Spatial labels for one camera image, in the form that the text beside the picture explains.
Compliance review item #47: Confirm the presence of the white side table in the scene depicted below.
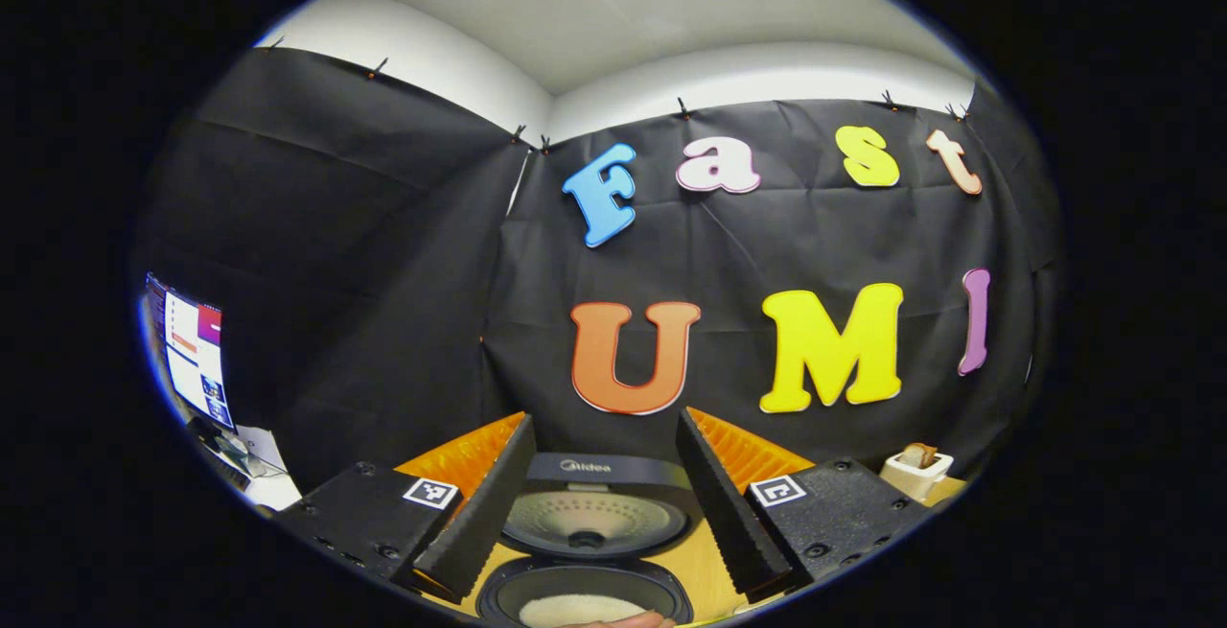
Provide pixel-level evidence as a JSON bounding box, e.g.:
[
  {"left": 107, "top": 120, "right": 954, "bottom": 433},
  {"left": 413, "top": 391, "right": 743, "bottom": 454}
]
[{"left": 187, "top": 417, "right": 303, "bottom": 512}]

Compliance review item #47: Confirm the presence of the computer monitor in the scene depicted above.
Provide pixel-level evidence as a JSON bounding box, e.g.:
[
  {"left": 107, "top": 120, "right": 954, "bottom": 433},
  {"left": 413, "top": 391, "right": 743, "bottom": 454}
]
[{"left": 144, "top": 273, "right": 236, "bottom": 432}]

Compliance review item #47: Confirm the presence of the white rice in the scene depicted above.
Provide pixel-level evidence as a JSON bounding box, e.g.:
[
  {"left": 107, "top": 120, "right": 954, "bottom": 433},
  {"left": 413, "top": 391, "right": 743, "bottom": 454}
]
[{"left": 520, "top": 593, "right": 664, "bottom": 627}]

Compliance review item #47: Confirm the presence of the black rice cooker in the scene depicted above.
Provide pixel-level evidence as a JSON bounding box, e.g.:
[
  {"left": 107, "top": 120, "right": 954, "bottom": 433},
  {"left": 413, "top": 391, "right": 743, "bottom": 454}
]
[{"left": 476, "top": 453, "right": 706, "bottom": 627}]

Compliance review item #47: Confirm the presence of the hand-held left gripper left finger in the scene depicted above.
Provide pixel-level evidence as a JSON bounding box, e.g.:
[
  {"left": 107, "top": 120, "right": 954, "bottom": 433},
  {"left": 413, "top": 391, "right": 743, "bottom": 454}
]
[{"left": 276, "top": 410, "right": 539, "bottom": 603}]

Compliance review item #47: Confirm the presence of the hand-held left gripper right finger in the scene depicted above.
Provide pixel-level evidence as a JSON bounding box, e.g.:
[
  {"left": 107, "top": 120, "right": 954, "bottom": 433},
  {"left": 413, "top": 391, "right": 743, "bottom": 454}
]
[{"left": 675, "top": 406, "right": 934, "bottom": 601}]

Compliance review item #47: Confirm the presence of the white toaster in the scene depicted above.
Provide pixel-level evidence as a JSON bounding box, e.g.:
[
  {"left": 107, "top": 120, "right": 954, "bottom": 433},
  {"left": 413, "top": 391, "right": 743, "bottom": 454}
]
[{"left": 880, "top": 451, "right": 956, "bottom": 502}]

